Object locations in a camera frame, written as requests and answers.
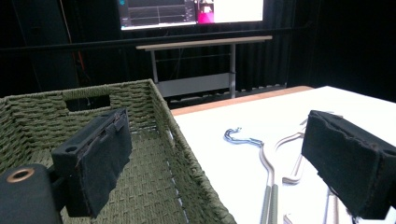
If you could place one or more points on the green woven basket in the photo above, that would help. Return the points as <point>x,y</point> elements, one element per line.
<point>149,186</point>

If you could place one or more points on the monitor screen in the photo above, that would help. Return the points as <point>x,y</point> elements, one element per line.
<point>186,12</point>

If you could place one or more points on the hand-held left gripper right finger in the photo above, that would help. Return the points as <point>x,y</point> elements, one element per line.
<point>345,161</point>

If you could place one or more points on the beige hanger with metal hook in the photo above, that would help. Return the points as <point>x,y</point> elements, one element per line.
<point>270,202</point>

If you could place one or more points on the grey metal-legged table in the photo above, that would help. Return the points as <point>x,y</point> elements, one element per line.
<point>193,84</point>

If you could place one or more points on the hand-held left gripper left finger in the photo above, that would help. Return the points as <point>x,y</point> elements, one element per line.
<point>102,161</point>

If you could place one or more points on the black curtain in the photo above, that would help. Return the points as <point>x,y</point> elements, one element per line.
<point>342,46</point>

